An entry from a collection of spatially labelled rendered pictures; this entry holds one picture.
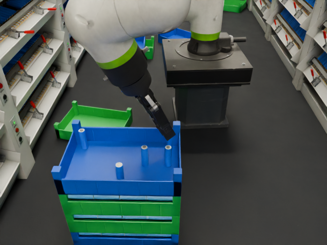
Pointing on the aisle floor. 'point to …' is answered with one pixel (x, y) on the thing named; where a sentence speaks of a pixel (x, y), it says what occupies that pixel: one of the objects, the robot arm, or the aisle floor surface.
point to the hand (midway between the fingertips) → (164, 127)
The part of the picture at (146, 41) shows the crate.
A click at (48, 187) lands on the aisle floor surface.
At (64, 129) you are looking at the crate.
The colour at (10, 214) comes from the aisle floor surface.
